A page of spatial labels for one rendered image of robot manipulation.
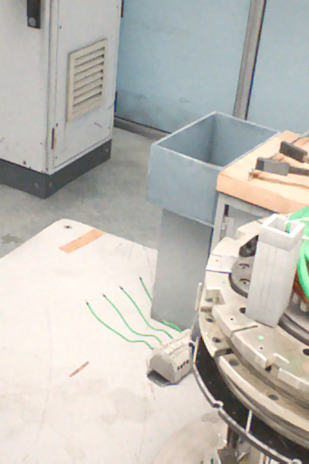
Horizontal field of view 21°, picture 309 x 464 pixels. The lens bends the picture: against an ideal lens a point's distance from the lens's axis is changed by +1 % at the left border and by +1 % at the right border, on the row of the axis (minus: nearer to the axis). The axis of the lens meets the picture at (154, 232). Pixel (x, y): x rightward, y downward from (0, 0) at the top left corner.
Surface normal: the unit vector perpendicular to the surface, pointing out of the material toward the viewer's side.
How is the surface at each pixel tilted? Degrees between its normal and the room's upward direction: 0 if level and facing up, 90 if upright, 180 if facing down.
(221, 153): 90
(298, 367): 0
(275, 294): 90
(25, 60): 90
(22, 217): 0
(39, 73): 90
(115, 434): 0
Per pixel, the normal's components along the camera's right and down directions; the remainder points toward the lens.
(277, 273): -0.51, 0.39
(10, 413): 0.09, -0.86
